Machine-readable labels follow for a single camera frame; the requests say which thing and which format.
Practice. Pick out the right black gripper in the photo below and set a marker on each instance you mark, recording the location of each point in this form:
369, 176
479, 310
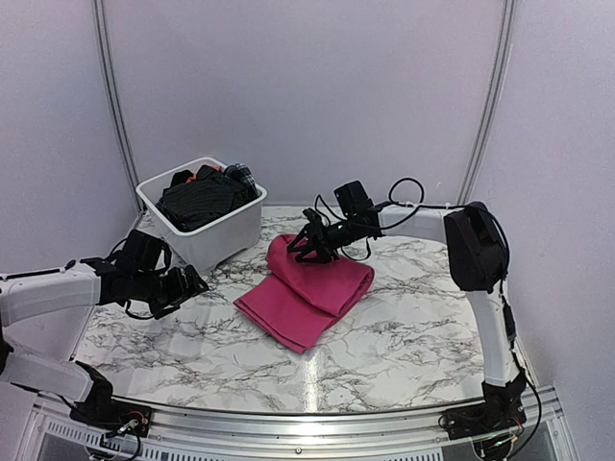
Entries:
327, 250

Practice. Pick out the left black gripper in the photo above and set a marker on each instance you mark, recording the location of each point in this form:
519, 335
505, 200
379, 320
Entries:
191, 279

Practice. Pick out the magenta pink trousers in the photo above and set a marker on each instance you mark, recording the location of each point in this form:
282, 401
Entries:
298, 301

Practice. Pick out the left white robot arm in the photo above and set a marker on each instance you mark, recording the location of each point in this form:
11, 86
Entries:
89, 282

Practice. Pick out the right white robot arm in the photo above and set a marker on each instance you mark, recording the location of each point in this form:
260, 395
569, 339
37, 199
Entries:
478, 257

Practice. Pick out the white plastic laundry bin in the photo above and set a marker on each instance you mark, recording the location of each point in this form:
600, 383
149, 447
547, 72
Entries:
208, 245

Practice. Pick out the plaid grey garment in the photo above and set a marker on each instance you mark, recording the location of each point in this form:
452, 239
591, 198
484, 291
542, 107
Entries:
241, 173

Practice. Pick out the black striped garment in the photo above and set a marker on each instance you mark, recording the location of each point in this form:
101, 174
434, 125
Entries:
190, 206

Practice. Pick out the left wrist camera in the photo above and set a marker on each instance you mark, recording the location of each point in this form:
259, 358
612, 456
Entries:
145, 252

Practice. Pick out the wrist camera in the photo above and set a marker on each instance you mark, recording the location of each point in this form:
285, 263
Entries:
145, 252
352, 198

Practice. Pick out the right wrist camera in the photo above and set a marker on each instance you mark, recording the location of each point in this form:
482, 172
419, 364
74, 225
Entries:
352, 198

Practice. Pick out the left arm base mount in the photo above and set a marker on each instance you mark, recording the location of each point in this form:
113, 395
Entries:
117, 417

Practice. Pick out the left aluminium wall post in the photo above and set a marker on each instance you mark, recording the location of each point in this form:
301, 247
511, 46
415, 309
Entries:
101, 27

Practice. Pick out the aluminium wall post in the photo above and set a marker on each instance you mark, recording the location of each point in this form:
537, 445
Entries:
493, 96
101, 27

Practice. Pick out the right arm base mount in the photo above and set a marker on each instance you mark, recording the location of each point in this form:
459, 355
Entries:
480, 419

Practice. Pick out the right aluminium wall post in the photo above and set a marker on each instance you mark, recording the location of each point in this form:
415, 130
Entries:
493, 96

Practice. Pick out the aluminium front rail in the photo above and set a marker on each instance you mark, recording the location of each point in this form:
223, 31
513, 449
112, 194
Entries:
423, 433

